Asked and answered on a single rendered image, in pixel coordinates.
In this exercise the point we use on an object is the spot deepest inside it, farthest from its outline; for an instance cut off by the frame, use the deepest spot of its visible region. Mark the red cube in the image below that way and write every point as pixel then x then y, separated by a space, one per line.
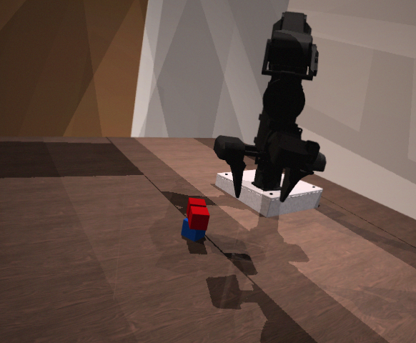
pixel 195 203
pixel 198 218

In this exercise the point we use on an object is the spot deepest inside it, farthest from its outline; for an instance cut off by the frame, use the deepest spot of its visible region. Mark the blue cube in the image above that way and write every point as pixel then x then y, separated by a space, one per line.
pixel 191 234

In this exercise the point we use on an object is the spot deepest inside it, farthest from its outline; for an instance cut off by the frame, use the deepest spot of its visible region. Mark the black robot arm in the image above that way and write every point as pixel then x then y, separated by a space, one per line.
pixel 289 52

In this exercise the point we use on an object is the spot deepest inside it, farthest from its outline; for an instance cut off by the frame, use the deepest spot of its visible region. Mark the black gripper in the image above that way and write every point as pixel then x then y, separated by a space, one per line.
pixel 232 150

